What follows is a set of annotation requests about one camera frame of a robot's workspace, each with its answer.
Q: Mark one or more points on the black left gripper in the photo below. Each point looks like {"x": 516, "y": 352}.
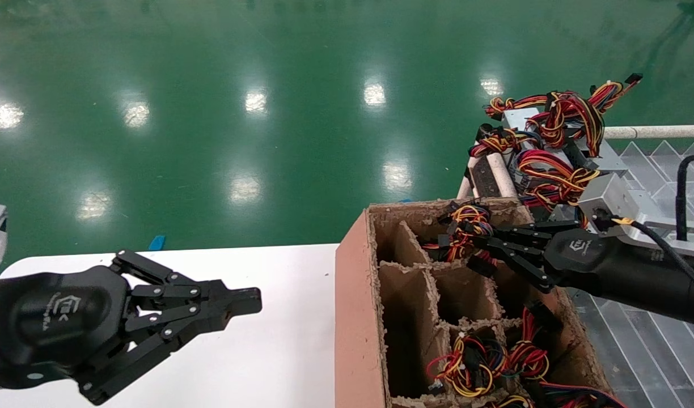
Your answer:
{"x": 52, "y": 323}

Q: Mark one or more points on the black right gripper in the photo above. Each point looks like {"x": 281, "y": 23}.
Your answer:
{"x": 579, "y": 258}

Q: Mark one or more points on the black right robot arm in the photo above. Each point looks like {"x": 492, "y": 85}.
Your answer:
{"x": 659, "y": 283}

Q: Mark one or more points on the small blue floor scrap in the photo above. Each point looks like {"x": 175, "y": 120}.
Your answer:
{"x": 157, "y": 242}

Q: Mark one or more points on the short white rack pipe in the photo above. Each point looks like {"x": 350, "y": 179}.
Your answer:
{"x": 466, "y": 184}
{"x": 503, "y": 175}

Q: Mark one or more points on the clear ridged plastic sheet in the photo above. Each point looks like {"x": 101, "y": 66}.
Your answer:
{"x": 653, "y": 362}

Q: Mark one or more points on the long white rack pipe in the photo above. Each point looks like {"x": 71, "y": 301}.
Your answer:
{"x": 664, "y": 132}

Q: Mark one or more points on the brown cardboard divider box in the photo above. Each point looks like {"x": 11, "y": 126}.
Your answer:
{"x": 355, "y": 317}

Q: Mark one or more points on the right wrist camera unit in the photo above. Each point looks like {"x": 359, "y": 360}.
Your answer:
{"x": 608, "y": 198}

